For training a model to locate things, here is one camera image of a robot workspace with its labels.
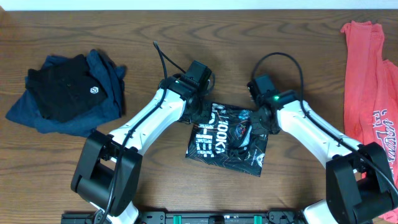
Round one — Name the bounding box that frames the black orange-patterned t-shirt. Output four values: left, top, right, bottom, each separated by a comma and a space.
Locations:
185, 103, 268, 177

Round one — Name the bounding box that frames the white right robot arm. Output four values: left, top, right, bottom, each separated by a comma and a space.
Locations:
250, 90, 397, 223

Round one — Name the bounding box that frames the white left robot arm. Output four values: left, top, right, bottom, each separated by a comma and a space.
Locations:
71, 77, 215, 223

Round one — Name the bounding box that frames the navy blue folded shirt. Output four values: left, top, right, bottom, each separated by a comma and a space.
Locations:
5, 50, 126, 137

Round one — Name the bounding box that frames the red t-shirt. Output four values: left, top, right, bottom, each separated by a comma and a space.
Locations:
340, 21, 398, 223

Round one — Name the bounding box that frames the black folded polo shirt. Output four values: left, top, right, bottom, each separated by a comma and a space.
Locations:
25, 54, 108, 123

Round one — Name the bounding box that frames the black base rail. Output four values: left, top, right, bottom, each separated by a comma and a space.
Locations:
60, 210, 307, 224

